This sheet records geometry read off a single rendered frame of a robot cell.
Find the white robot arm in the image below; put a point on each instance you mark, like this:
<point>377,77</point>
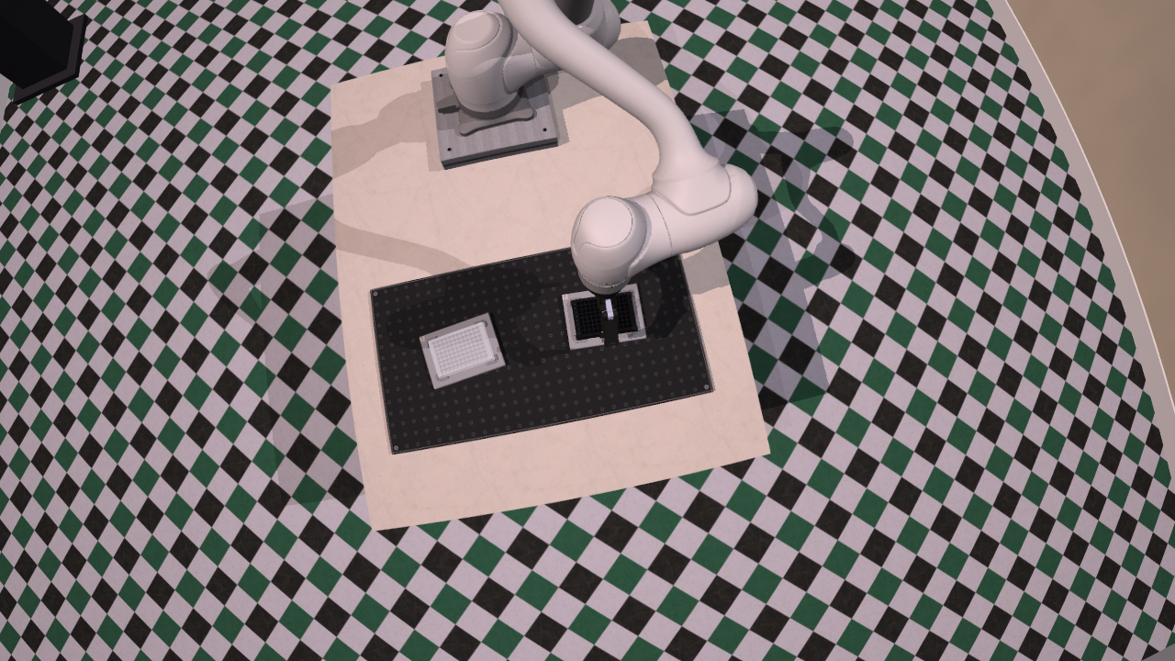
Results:
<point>694,201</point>

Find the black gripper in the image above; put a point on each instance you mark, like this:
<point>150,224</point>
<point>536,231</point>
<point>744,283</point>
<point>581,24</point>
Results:
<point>609,318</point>

